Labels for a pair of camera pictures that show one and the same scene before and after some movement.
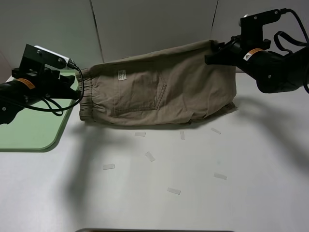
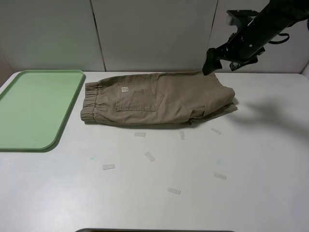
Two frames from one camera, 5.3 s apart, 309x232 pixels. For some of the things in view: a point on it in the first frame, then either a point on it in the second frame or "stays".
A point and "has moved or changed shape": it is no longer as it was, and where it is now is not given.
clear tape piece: x=174 y=191 stays
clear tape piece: x=149 y=156 stays
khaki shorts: x=172 y=86 has moved or changed shape
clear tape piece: x=140 y=134 stays
